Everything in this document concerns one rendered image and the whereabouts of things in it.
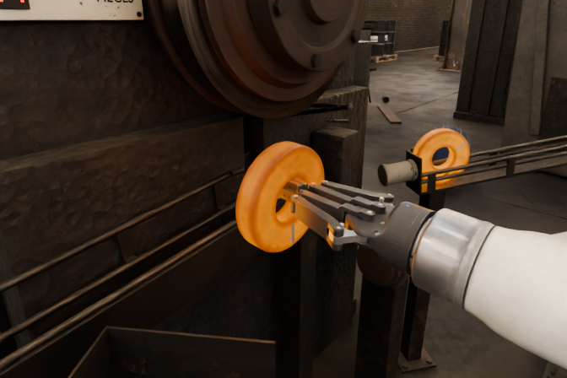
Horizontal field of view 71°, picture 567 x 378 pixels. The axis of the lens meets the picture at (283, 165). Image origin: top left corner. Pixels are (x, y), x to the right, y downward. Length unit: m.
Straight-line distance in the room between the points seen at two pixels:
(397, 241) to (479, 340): 1.27
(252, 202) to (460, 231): 0.24
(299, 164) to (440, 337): 1.20
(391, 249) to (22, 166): 0.50
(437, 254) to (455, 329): 1.29
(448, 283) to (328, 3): 0.48
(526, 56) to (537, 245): 3.04
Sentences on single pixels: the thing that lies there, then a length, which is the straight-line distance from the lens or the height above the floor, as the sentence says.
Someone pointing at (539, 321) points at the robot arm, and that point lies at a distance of 0.40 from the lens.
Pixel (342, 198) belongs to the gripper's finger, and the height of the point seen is 0.85.
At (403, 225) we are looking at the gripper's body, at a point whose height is 0.86.
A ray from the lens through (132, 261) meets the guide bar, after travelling 0.74.
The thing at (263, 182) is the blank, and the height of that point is 0.87.
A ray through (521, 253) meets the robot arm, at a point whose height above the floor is 0.87.
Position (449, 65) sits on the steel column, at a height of 0.12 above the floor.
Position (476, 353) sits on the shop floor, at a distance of 1.63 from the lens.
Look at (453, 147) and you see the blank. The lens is 1.18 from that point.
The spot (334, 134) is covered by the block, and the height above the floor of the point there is 0.80.
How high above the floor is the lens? 1.06
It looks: 20 degrees down
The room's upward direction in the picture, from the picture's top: straight up
